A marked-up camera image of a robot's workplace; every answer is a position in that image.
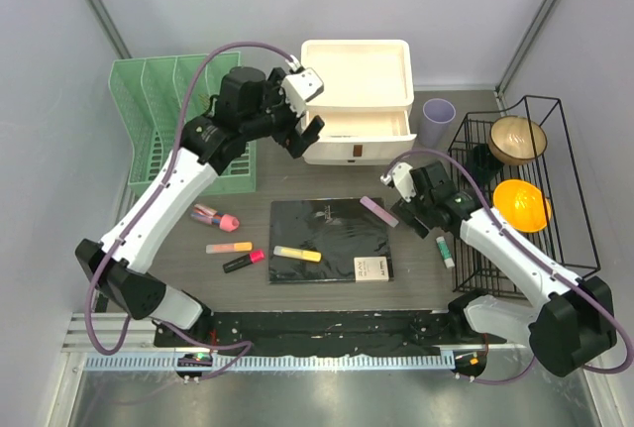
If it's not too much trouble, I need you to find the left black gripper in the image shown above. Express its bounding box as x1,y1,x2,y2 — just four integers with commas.
243,70,323,159

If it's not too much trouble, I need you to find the white drawer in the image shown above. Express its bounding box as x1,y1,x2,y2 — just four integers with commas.
303,157,391,167
303,111,417,160

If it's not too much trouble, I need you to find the green glue stick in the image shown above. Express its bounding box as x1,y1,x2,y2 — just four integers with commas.
436,236,456,269

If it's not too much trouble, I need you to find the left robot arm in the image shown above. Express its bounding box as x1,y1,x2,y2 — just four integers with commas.
75,66,324,347

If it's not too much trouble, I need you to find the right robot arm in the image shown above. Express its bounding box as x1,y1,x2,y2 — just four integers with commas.
380,161,617,377

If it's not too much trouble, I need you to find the black cup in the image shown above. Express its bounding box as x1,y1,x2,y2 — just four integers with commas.
465,144,504,186

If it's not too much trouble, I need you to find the purple cup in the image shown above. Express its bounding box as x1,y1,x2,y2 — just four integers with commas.
419,98,457,148

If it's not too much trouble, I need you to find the white eraser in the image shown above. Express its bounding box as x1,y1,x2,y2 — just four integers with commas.
354,257,390,282

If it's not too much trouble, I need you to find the white drawer cabinet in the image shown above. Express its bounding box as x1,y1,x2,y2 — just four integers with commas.
298,39,418,166

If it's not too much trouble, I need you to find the orange bowl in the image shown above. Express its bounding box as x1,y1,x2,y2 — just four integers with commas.
492,179,552,233

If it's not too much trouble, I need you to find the black notebook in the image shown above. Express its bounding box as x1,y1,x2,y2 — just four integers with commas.
268,198,394,284

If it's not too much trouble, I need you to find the wooden bowl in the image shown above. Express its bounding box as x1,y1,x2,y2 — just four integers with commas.
487,116,548,165

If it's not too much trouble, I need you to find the yellow highlighter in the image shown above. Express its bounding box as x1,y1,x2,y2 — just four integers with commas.
273,246,322,263

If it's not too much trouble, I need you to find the orange highlighter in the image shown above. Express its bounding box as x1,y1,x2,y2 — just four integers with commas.
205,242,253,255

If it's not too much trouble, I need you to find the pink capped pen bundle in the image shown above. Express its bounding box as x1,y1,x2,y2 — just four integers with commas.
190,204,240,233

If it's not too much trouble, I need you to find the black pink highlighter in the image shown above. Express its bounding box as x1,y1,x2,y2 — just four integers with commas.
223,250,265,273

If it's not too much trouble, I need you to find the green file organizer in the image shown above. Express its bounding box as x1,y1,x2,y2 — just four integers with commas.
108,52,257,197

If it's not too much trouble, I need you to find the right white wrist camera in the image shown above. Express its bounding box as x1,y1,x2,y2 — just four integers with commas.
379,162,417,203

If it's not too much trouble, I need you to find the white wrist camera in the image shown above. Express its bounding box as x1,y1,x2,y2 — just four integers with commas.
379,162,417,203
281,55,324,117

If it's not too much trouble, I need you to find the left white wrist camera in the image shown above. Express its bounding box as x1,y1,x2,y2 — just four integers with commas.
281,55,324,117

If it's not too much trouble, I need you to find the black wire rack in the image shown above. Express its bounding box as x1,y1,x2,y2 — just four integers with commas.
448,95,601,278

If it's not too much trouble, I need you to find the white cable duct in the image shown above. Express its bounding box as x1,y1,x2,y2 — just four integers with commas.
84,351,455,373

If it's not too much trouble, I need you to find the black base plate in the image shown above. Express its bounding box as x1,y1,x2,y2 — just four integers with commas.
153,308,508,358

